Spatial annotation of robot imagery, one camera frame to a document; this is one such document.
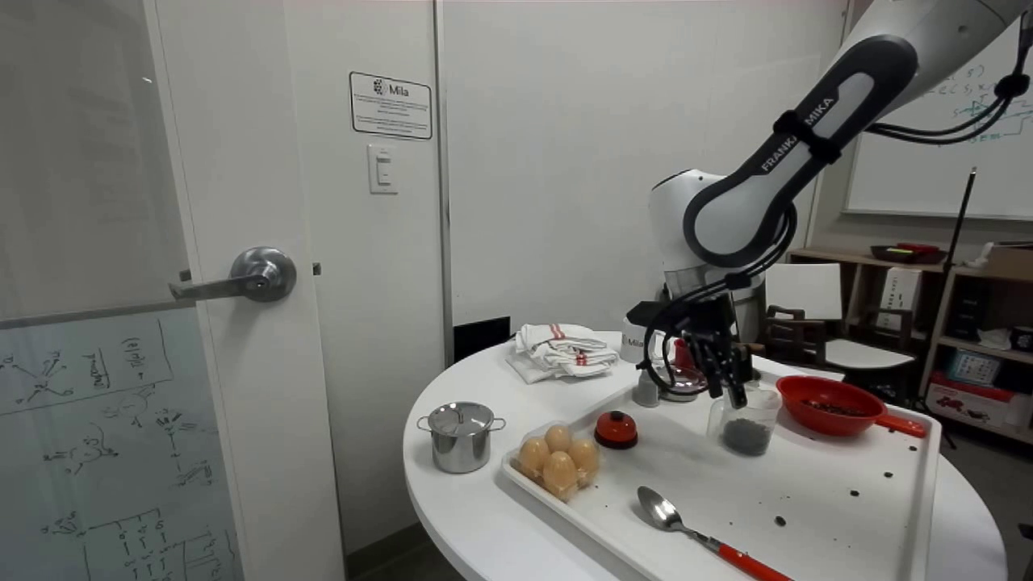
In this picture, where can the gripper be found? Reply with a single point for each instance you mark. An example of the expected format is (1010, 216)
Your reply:
(710, 316)

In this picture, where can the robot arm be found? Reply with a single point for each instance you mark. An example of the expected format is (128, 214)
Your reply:
(759, 202)

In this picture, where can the clear plastic jug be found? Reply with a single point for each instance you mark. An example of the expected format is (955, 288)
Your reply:
(746, 420)

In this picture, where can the dark beans in bowl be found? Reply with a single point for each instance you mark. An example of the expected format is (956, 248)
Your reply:
(833, 408)

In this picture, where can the glass teapot with red lid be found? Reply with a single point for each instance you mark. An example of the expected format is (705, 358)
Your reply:
(684, 375)

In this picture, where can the heap of dark beans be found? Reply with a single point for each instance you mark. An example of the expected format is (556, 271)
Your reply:
(746, 437)

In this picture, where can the small grey shaker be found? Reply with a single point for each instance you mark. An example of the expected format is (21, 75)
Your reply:
(646, 391)

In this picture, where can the white mug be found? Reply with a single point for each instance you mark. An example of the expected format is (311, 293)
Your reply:
(633, 343)

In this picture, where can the wooden chair with white cushions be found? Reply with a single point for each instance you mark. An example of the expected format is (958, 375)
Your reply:
(807, 294)

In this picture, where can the red call bell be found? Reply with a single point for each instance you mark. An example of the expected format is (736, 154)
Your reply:
(616, 429)

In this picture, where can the white cloth with red stripes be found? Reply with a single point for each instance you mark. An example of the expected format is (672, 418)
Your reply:
(561, 351)

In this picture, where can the brown egg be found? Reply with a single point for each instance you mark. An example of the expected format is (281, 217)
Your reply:
(558, 437)
(583, 455)
(560, 476)
(533, 456)

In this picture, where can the white tray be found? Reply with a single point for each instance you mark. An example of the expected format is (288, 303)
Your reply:
(807, 508)

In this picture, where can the clear egg carton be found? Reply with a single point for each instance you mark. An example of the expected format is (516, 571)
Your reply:
(557, 464)

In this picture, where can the black and red tray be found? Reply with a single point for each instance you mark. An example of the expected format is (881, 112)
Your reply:
(908, 253)

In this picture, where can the red and white box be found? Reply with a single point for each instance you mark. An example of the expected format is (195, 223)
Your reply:
(968, 402)

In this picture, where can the wooden shelf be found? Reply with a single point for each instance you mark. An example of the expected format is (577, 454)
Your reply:
(980, 323)

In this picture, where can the steel pot lid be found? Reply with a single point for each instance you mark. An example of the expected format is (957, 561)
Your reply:
(460, 418)

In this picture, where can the small steel pot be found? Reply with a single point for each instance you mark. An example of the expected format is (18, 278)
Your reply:
(460, 453)

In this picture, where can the whiteboard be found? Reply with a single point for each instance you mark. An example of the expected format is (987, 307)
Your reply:
(928, 177)

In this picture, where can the black stand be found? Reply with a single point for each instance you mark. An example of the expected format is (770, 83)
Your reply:
(960, 218)

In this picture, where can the cardboard box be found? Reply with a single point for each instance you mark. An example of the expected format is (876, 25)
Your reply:
(1009, 262)

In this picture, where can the glass door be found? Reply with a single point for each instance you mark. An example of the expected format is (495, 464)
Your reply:
(121, 323)

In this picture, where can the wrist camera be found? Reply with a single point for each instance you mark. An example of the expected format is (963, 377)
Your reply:
(654, 315)

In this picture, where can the white light switch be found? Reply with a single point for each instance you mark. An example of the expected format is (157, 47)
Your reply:
(383, 169)

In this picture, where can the white wall sign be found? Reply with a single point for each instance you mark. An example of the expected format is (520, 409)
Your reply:
(391, 105)

